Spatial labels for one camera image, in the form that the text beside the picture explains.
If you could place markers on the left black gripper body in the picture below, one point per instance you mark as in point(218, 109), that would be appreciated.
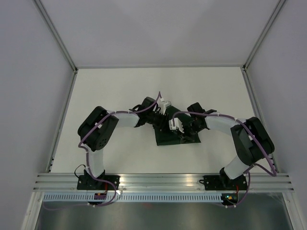
point(156, 120)

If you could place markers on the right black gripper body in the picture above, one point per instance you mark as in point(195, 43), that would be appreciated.
point(192, 128)

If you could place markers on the dark green cloth napkin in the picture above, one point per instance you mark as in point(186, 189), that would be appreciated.
point(165, 136)

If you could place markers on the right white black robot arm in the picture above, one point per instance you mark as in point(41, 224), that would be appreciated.
point(251, 140)

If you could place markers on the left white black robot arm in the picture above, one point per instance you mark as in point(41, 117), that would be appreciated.
point(97, 129)

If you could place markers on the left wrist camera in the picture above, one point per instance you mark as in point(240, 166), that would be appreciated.
point(163, 105)

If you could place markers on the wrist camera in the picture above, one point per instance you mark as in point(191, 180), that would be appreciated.
point(163, 105)
point(176, 125)

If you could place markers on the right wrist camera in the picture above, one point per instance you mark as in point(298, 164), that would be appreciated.
point(176, 125)

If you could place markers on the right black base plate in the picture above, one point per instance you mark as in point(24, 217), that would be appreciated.
point(219, 183)

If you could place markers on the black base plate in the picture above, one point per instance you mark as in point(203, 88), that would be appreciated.
point(86, 182)
point(219, 183)

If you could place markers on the aluminium rail beam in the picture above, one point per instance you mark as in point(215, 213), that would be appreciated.
point(157, 182)

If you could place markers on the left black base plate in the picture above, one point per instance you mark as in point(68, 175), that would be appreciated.
point(86, 182)

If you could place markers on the left aluminium frame post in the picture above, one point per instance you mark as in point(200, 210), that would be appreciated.
point(54, 32)

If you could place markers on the aluminium frame post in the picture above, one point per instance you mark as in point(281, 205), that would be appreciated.
point(267, 27)
point(54, 32)

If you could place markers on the white slotted cable duct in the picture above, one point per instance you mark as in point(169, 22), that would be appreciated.
point(136, 197)

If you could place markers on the right aluminium frame post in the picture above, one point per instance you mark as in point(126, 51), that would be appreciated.
point(267, 27)

